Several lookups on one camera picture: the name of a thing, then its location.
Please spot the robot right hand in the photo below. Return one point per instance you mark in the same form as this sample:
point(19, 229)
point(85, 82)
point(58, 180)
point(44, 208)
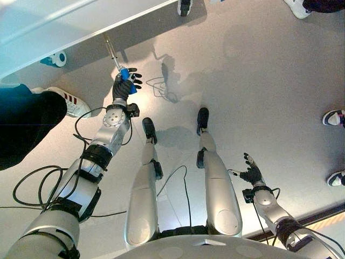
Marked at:
point(252, 174)

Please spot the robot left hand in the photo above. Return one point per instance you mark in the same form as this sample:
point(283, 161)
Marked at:
point(120, 89)

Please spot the metal crank with blue grip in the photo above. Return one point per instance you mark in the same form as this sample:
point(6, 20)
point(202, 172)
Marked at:
point(128, 81)

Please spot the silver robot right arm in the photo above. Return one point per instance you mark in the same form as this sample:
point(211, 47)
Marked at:
point(265, 201)

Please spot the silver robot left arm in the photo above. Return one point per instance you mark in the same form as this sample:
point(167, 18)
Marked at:
point(110, 135)

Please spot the blue white bed caster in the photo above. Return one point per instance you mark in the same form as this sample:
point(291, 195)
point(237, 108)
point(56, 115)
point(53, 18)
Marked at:
point(58, 58)

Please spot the silver robot right leg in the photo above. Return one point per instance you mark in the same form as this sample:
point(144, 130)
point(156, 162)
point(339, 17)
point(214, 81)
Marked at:
point(221, 194)

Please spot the silver robot leg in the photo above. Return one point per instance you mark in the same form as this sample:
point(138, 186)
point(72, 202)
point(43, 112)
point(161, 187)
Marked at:
point(141, 199)
point(221, 194)

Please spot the dark robot left foot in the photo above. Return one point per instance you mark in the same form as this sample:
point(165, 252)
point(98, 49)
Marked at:
point(149, 129)

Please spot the dark robot foot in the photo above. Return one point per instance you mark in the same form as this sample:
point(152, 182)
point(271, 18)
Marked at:
point(149, 129)
point(202, 118)

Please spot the white shoe with red stripes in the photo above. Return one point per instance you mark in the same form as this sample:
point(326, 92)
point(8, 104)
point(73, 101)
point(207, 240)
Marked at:
point(74, 106)

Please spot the dark robot right foot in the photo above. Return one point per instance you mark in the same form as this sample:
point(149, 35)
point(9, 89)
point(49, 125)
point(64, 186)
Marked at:
point(202, 118)

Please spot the navy white sneaker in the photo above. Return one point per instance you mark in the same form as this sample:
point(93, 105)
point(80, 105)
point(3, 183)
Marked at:
point(334, 118)
point(337, 178)

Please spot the silver robot torso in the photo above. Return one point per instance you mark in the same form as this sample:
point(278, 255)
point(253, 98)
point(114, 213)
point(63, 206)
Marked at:
point(199, 249)

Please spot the person in dark clothing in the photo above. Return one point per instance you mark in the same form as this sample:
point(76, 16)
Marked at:
point(27, 121)

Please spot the white and black shoe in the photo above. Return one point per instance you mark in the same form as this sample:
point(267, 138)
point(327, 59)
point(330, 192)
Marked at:
point(184, 6)

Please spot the silver robot left leg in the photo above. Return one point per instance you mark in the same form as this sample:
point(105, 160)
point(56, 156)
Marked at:
point(141, 199)

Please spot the person's dark trouser leg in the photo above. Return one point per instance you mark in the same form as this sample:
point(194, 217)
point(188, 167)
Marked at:
point(323, 5)

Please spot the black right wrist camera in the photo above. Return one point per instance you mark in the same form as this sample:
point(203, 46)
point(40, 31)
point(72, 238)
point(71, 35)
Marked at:
point(247, 195)

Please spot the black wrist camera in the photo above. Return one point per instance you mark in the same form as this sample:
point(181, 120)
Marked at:
point(247, 195)
point(134, 110)

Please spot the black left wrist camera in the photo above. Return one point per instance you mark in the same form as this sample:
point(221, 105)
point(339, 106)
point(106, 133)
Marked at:
point(134, 110)

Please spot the white hospital bed frame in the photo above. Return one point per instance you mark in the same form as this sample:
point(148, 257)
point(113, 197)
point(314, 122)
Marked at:
point(40, 24)

